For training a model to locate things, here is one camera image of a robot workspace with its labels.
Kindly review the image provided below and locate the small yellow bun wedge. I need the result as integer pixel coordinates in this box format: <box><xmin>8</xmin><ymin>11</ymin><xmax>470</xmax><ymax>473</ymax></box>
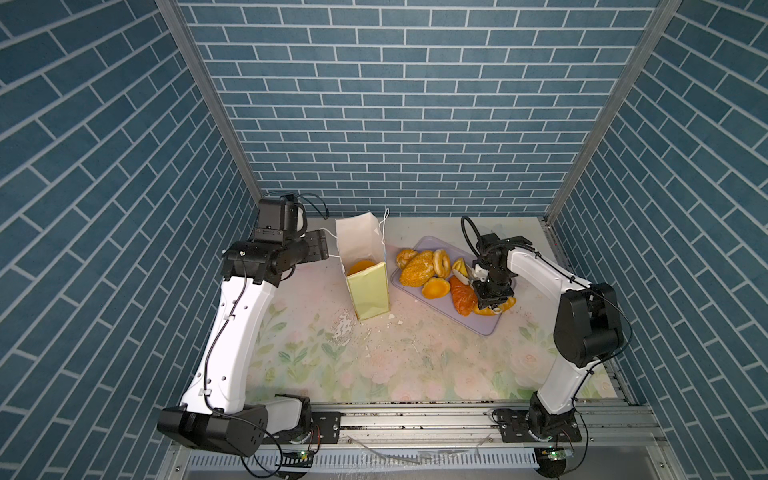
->
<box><xmin>452</xmin><ymin>258</ymin><xmax>470</xmax><ymax>285</ymax></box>

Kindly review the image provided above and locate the white green paper bag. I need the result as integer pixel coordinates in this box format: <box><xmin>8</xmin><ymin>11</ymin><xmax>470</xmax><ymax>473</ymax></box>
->
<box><xmin>331</xmin><ymin>209</ymin><xmax>390</xmax><ymax>321</ymax></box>

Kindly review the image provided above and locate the small golden roll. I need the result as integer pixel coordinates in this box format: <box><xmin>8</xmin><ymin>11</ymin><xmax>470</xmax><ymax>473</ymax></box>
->
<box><xmin>396</xmin><ymin>248</ymin><xmax>418</xmax><ymax>269</ymax></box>

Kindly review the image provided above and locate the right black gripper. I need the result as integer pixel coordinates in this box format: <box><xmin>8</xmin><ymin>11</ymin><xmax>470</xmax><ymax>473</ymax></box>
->
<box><xmin>471</xmin><ymin>269</ymin><xmax>512</xmax><ymax>307</ymax></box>

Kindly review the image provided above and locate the white vented cable duct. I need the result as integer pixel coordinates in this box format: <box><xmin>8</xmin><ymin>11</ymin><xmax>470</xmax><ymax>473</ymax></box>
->
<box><xmin>188</xmin><ymin>447</ymin><xmax>539</xmax><ymax>474</ymax></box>

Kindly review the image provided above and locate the striped golden croissant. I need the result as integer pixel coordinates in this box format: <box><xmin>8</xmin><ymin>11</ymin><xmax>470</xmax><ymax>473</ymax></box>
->
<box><xmin>473</xmin><ymin>297</ymin><xmax>516</xmax><ymax>316</ymax></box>

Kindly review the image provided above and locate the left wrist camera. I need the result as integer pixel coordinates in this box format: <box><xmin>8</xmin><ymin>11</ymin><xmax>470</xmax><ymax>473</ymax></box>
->
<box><xmin>252</xmin><ymin>194</ymin><xmax>307</xmax><ymax>245</ymax></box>

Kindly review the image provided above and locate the black mounting plate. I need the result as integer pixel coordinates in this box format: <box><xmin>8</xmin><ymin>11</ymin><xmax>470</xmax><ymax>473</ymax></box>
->
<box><xmin>264</xmin><ymin>411</ymin><xmax>342</xmax><ymax>446</ymax></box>
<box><xmin>490</xmin><ymin>408</ymin><xmax>582</xmax><ymax>443</ymax></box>

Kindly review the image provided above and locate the round orange pancake stack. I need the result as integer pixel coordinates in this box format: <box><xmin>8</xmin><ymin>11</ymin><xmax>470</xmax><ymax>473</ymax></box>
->
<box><xmin>346</xmin><ymin>259</ymin><xmax>378</xmax><ymax>276</ymax></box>

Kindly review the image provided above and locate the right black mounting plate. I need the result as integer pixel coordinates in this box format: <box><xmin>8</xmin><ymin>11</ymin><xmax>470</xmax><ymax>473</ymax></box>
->
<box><xmin>490</xmin><ymin>408</ymin><xmax>582</xmax><ymax>443</ymax></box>

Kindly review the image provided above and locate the reddish brown croissant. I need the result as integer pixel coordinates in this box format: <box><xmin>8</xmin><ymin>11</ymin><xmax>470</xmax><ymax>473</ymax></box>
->
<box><xmin>449</xmin><ymin>276</ymin><xmax>478</xmax><ymax>317</ymax></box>

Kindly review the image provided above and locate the yellow orange round bun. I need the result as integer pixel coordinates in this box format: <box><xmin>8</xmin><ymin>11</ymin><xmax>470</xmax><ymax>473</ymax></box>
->
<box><xmin>421</xmin><ymin>277</ymin><xmax>451</xmax><ymax>300</ymax></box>

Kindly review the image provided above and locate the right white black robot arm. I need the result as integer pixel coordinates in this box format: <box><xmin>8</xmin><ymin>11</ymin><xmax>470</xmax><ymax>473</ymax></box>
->
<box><xmin>470</xmin><ymin>233</ymin><xmax>625</xmax><ymax>440</ymax></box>

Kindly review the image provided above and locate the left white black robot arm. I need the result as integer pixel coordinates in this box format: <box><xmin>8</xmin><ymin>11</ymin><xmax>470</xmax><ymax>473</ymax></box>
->
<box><xmin>157</xmin><ymin>230</ymin><xmax>329</xmax><ymax>457</ymax></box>

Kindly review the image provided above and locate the aluminium front rail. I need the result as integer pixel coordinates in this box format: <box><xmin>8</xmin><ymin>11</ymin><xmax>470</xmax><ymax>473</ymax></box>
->
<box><xmin>170</xmin><ymin>403</ymin><xmax>670</xmax><ymax>451</ymax></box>

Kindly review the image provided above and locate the glazed ring donut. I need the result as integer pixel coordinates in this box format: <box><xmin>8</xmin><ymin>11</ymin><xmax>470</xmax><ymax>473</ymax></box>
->
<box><xmin>433</xmin><ymin>249</ymin><xmax>452</xmax><ymax>279</ymax></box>

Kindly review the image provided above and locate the sesame oval bread loaf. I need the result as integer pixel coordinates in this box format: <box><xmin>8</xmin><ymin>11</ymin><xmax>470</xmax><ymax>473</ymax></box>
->
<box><xmin>399</xmin><ymin>251</ymin><xmax>435</xmax><ymax>288</ymax></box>

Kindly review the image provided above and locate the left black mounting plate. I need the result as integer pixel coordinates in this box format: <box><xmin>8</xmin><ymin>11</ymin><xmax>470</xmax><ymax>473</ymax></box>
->
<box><xmin>264</xmin><ymin>411</ymin><xmax>342</xmax><ymax>446</ymax></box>

